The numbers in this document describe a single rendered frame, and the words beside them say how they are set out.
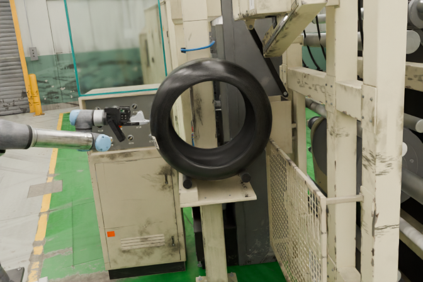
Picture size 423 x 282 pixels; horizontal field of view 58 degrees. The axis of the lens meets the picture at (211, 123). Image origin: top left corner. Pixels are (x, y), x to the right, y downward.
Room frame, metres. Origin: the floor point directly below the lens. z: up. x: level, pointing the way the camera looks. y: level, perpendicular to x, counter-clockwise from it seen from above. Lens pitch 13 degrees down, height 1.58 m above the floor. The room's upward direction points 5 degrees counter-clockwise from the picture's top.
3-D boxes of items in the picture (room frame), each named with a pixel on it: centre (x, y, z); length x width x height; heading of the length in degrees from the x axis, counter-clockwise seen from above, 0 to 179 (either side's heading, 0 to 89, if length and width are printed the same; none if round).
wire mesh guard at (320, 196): (1.67, -0.34, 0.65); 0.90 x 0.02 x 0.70; 4
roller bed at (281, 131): (2.12, -0.36, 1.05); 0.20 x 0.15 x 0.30; 4
